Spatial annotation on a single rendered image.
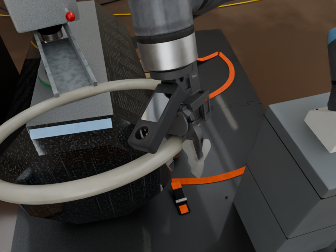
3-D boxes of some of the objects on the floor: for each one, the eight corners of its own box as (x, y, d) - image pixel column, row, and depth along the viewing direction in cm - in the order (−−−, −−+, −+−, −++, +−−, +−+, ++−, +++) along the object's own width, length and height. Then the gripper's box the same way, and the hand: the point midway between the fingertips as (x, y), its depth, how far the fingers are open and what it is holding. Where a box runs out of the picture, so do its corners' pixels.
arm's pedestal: (292, 178, 192) (354, 77, 128) (341, 254, 160) (456, 171, 96) (221, 196, 183) (250, 98, 119) (258, 281, 152) (325, 209, 88)
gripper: (219, 55, 47) (229, 162, 57) (159, 54, 54) (177, 150, 64) (191, 75, 41) (207, 190, 51) (128, 71, 48) (154, 172, 58)
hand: (182, 170), depth 55 cm, fingers closed on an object, 5 cm apart
